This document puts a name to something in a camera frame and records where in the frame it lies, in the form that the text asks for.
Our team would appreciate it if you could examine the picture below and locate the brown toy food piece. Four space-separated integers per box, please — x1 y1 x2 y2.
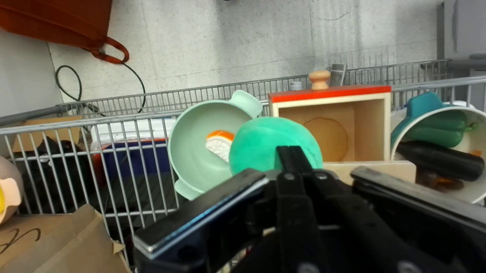
422 171 461 192

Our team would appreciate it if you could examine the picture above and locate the green round plush toy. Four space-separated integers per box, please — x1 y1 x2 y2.
227 115 325 175

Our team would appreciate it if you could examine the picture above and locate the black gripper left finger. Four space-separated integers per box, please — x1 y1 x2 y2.
130 166 270 262

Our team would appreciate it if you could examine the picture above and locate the grey wire shelf rack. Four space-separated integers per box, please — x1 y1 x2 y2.
0 57 486 263

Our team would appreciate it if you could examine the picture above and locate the white bin with blue contents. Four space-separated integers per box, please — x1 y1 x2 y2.
89 118 176 203

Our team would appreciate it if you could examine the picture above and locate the green toy pepper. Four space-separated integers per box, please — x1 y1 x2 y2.
391 109 477 148

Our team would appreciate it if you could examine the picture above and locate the black floor cable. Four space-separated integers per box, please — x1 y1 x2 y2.
53 62 148 115

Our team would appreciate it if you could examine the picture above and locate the small cardboard box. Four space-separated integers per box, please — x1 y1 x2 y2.
10 113 86 154

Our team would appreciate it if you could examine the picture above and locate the black bulky item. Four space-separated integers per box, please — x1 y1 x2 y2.
13 139 98 215

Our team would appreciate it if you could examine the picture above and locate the white pot with teal handles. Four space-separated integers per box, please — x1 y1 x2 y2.
388 90 486 206

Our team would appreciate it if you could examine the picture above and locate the wooden drawer with red front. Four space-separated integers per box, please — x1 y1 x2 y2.
267 68 393 163

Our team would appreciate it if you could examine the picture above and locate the mint green handled bowl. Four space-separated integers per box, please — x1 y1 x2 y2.
165 87 264 201

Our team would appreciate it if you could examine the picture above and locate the dark toy eggplant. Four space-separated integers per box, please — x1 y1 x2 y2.
395 140 486 181

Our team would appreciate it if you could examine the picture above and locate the large cardboard box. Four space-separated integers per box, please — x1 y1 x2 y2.
0 203 130 273

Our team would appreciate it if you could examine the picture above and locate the toy bread slice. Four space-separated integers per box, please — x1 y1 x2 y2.
203 128 237 163

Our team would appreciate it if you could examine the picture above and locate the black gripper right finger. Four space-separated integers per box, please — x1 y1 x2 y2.
349 163 486 239

